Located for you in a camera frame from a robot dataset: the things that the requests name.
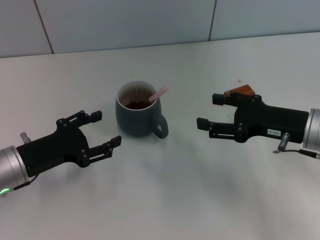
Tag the flat brown wooden block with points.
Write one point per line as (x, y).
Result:
(243, 90)

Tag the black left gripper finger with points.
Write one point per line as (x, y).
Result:
(97, 116)
(116, 142)

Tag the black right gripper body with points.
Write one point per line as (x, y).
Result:
(275, 120)

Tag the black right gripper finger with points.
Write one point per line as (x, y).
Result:
(202, 123)
(218, 99)

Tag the grey mug with dark liquid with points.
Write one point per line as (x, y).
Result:
(135, 120)

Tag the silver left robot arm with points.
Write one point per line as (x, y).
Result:
(10, 167)

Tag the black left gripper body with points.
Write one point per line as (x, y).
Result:
(52, 150)

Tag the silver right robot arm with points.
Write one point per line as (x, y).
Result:
(313, 132)

